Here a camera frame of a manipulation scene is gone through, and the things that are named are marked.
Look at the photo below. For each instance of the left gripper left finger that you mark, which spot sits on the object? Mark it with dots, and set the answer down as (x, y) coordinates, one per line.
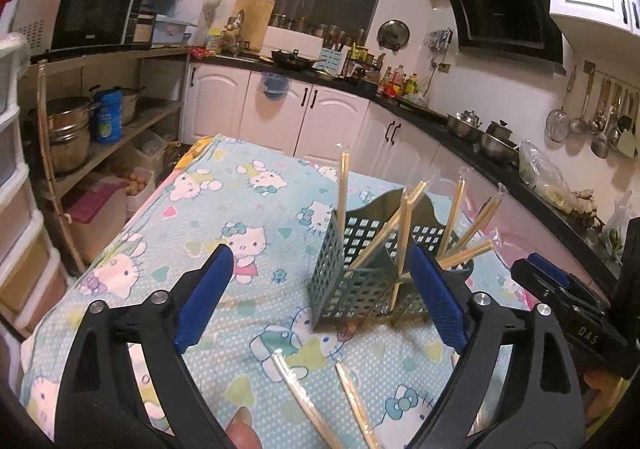
(125, 383)

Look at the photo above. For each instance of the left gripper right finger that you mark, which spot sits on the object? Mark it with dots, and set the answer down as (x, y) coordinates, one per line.
(515, 384)

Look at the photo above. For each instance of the black range hood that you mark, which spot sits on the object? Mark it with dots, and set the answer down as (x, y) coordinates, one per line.
(519, 30)

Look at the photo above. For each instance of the green plastic utensil basket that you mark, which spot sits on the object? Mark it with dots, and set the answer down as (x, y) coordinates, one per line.
(341, 294)

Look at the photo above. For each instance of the black wok on counter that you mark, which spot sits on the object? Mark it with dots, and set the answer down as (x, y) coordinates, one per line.
(293, 61)

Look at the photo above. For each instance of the steel pot on counter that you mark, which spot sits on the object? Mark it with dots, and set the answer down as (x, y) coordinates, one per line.
(465, 125)

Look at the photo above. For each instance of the wooden storage shelf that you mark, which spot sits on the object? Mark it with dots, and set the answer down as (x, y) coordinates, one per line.
(54, 187)

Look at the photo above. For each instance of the light blue knife block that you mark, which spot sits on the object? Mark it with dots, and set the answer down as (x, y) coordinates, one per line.
(331, 61)

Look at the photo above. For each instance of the hanging mesh strainer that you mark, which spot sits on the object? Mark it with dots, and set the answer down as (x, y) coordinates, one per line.
(557, 126)

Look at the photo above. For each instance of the Hello Kitty blue tablecloth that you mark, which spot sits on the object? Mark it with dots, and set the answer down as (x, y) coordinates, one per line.
(272, 210)

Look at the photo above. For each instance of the clear plastic bag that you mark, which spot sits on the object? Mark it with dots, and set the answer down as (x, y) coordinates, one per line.
(544, 178)

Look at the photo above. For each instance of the blue canister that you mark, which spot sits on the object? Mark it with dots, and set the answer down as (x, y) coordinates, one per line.
(108, 115)

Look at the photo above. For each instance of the white plastic drawer unit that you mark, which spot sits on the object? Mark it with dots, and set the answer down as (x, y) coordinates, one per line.
(32, 273)

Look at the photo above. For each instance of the hanging pot lid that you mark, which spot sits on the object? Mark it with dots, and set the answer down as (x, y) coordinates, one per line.
(393, 35)

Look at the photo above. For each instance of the person's left hand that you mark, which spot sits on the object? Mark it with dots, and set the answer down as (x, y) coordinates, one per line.
(240, 430)

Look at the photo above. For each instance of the wooden cutting board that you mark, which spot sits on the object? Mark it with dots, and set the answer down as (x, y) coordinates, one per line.
(257, 15)

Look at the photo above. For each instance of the black microwave oven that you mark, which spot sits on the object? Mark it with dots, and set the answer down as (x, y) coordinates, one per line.
(51, 26)

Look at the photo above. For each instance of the wooden chopsticks pair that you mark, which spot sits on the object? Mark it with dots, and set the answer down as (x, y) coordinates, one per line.
(481, 220)
(359, 411)
(380, 238)
(455, 209)
(476, 249)
(403, 233)
(304, 402)
(342, 181)

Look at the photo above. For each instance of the stainless steel stacked pots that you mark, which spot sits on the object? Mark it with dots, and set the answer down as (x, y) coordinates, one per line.
(68, 121)

